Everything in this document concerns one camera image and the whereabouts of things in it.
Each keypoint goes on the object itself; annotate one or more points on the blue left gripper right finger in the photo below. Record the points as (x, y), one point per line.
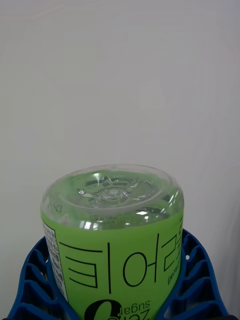
(197, 282)

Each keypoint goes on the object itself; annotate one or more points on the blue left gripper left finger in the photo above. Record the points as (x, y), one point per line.
(37, 287)

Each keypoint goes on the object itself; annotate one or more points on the green label plastic bottle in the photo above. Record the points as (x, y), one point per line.
(112, 250)

